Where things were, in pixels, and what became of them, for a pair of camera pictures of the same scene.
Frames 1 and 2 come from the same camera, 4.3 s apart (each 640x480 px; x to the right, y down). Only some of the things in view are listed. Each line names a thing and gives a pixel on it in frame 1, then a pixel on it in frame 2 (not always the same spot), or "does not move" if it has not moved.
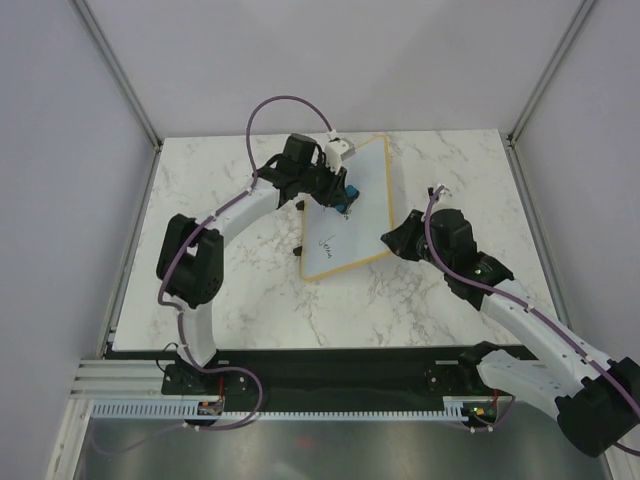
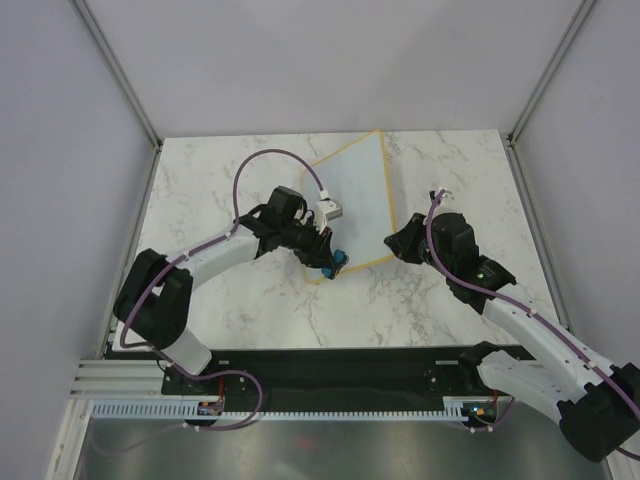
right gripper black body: [413, 243] does not move
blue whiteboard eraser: [352, 192] to [340, 258]
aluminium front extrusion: [121, 379] does not move
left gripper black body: [331, 189] to [320, 252]
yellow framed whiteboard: [332, 240] does not move
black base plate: [354, 374] does not move
